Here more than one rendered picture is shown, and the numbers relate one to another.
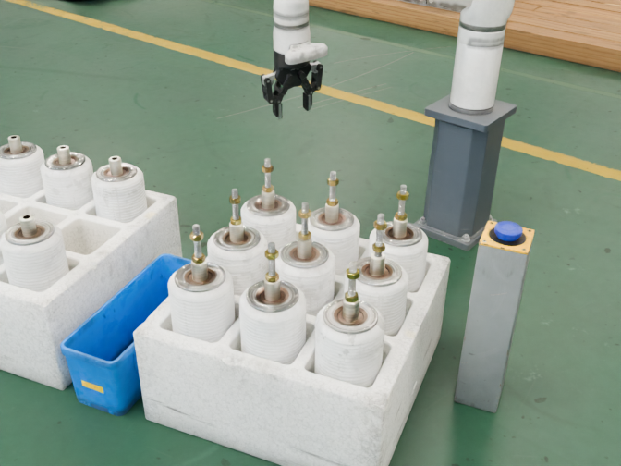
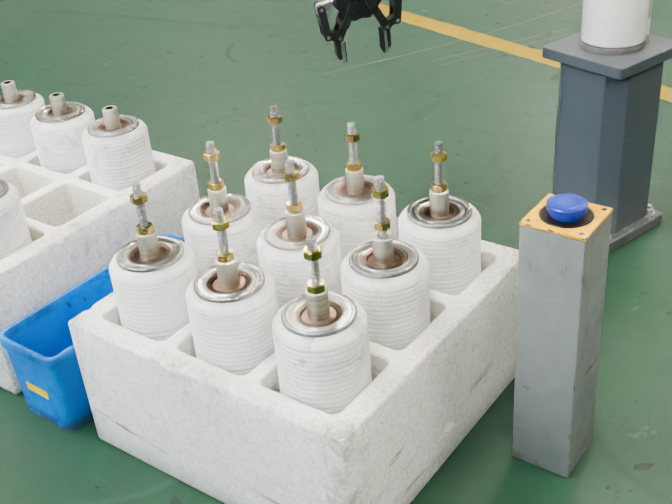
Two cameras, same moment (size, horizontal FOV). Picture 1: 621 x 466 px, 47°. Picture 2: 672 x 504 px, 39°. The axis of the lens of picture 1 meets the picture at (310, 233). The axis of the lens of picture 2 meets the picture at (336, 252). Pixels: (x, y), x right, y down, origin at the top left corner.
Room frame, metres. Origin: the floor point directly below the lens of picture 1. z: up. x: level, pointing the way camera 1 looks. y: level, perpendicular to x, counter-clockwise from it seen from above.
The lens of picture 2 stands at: (0.06, -0.29, 0.79)
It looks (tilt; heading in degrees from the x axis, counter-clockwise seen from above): 31 degrees down; 16
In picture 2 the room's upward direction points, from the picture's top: 5 degrees counter-clockwise
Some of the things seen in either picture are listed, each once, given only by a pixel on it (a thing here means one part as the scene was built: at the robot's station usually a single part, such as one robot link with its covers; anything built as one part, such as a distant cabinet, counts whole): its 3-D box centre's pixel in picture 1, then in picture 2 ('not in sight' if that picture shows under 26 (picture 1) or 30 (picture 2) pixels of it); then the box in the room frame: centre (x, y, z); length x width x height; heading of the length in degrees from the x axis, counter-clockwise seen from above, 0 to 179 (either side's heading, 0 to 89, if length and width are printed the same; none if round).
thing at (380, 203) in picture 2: (379, 237); (381, 209); (0.90, -0.10, 0.31); 0.01 x 0.01 x 0.08
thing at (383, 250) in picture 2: (377, 264); (383, 248); (0.90, -0.10, 0.26); 0.02 x 0.02 x 0.03
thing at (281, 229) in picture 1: (269, 250); (287, 231); (1.10, 0.07, 0.16); 0.10 x 0.10 x 0.18
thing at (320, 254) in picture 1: (304, 254); (297, 232); (0.94, 0.01, 0.25); 0.08 x 0.08 x 0.01
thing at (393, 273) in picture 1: (376, 271); (383, 259); (0.90, -0.10, 0.25); 0.08 x 0.08 x 0.01
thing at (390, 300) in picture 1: (373, 319); (387, 328); (0.90, -0.10, 0.16); 0.10 x 0.10 x 0.18
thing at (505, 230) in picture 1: (507, 232); (566, 210); (0.90, -0.29, 0.32); 0.04 x 0.04 x 0.02
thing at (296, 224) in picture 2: (304, 247); (296, 223); (0.94, 0.01, 0.26); 0.02 x 0.02 x 0.03
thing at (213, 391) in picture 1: (303, 335); (309, 346); (0.94, 0.01, 0.09); 0.39 x 0.39 x 0.18; 68
